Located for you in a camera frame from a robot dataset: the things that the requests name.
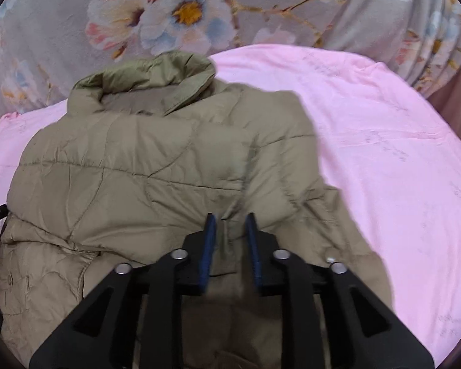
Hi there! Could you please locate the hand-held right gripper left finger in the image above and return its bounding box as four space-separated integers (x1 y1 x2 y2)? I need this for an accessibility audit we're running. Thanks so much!
29 213 218 369

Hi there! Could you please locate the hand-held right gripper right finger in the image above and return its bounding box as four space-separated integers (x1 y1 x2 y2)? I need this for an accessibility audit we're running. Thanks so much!
245 212 435 369

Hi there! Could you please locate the khaki quilted puffer jacket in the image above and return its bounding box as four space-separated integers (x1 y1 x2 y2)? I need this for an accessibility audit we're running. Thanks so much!
0 52 393 369

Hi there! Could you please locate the pink bed sheet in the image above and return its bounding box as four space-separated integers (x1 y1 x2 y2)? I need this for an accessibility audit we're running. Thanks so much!
0 44 461 367

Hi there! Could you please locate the grey floral quilt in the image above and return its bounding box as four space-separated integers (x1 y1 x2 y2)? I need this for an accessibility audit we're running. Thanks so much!
0 0 461 133

